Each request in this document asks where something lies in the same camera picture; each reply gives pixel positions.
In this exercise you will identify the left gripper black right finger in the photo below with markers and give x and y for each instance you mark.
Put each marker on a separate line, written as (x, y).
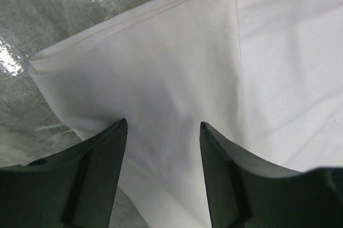
(244, 190)

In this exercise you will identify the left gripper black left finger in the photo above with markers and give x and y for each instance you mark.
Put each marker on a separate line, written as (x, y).
(73, 188)

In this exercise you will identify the white t shirt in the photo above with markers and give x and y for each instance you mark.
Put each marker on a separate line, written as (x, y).
(267, 74)

